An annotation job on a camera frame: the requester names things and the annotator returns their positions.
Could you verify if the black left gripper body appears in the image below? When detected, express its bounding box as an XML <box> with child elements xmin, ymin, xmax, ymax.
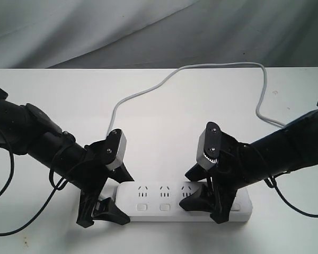
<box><xmin>76</xmin><ymin>134</ymin><xmax>112</xmax><ymax>228</ymax></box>

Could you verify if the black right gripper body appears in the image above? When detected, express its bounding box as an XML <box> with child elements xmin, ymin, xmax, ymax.
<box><xmin>207</xmin><ymin>132</ymin><xmax>250</xmax><ymax>224</ymax></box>

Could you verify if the white five-socket power strip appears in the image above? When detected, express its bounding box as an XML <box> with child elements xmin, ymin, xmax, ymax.
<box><xmin>113</xmin><ymin>182</ymin><xmax>253</xmax><ymax>223</ymax></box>

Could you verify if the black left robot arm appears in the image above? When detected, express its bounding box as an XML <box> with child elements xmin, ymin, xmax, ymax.
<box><xmin>0</xmin><ymin>88</ymin><xmax>133</xmax><ymax>228</ymax></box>

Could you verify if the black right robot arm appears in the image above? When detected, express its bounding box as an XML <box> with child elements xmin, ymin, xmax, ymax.
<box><xmin>179</xmin><ymin>102</ymin><xmax>318</xmax><ymax>224</ymax></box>

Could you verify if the white backdrop cloth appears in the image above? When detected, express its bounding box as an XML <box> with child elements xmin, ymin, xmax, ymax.
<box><xmin>0</xmin><ymin>1</ymin><xmax>318</xmax><ymax>68</ymax></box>

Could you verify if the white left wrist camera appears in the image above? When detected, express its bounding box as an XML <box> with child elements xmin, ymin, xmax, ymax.
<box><xmin>105</xmin><ymin>129</ymin><xmax>127</xmax><ymax>170</ymax></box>

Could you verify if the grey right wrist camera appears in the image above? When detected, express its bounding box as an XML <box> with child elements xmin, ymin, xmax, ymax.
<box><xmin>196</xmin><ymin>122</ymin><xmax>222</xmax><ymax>170</ymax></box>

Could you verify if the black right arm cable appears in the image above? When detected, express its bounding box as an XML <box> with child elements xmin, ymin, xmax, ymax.
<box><xmin>263</xmin><ymin>174</ymin><xmax>318</xmax><ymax>219</ymax></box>

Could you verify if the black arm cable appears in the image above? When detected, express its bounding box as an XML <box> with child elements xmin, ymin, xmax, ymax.
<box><xmin>0</xmin><ymin>148</ymin><xmax>85</xmax><ymax>237</ymax></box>
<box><xmin>263</xmin><ymin>174</ymin><xmax>318</xmax><ymax>219</ymax></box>

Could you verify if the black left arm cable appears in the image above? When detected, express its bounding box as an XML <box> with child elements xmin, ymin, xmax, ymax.
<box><xmin>0</xmin><ymin>148</ymin><xmax>85</xmax><ymax>237</ymax></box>

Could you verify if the grey power cable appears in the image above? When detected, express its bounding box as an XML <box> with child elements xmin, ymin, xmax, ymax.
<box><xmin>105</xmin><ymin>61</ymin><xmax>291</xmax><ymax>133</ymax></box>

